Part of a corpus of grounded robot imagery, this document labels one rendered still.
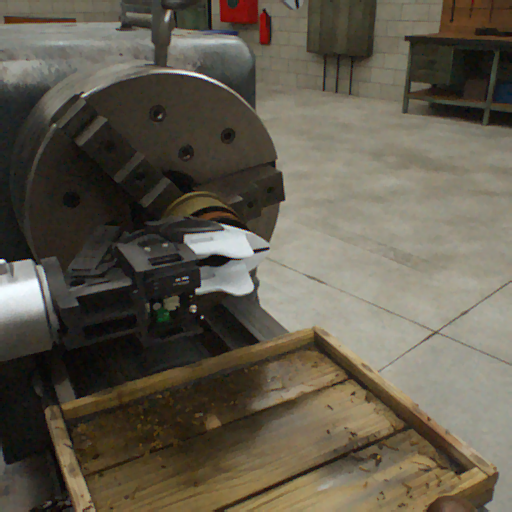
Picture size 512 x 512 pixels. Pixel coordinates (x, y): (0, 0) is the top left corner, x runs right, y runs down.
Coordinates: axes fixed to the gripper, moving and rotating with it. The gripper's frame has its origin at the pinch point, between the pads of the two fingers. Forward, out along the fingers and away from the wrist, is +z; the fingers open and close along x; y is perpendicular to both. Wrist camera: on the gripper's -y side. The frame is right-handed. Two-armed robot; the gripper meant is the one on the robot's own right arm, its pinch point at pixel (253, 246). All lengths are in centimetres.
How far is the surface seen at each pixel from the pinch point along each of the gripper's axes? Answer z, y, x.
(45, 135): -15.9, -15.6, 9.6
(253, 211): 4.7, -9.1, 0.0
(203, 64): 8.4, -31.5, 13.8
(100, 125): -11.2, -11.0, 11.0
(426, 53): 465, -474, -40
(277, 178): 9.0, -11.2, 2.8
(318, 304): 109, -146, -109
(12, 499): -28, -35, -54
